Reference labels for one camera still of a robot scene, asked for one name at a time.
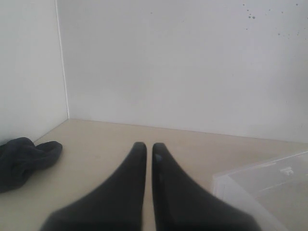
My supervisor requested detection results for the clear plastic storage box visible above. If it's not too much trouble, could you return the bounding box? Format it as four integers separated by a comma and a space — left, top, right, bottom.
212, 152, 308, 231

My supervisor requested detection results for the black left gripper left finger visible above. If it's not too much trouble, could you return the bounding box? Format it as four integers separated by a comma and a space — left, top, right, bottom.
41, 142, 147, 231

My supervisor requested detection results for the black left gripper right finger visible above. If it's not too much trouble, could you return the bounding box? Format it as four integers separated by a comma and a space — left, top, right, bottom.
152, 143, 261, 231

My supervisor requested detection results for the dark crumpled cloth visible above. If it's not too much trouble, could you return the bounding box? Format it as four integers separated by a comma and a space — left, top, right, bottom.
0, 137, 63, 193

